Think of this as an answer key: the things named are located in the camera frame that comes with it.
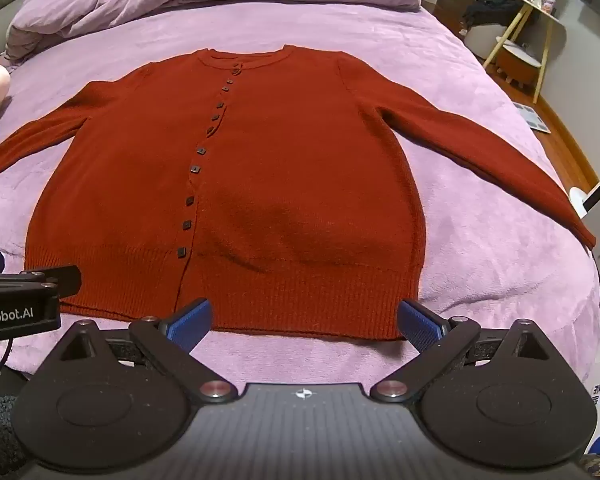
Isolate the red knit cardigan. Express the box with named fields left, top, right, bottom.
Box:
left=0, top=45, right=597, bottom=342

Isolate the grey armchair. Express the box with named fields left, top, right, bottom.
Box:
left=466, top=14, right=512, bottom=57

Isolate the blue patterned booklet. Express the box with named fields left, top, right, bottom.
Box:
left=511, top=101, right=552, bottom=135

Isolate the orange stool with white top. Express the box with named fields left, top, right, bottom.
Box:
left=495, top=42, right=544, bottom=87

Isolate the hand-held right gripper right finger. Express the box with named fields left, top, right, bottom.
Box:
left=370, top=299, right=552, bottom=405

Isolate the yellow-legged side table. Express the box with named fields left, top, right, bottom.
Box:
left=482, top=0, right=567, bottom=107

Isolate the black clothes pile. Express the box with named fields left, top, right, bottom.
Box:
left=461, top=0, right=525, bottom=32

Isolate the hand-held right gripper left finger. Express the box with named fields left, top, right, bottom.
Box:
left=60, top=297, right=238, bottom=405

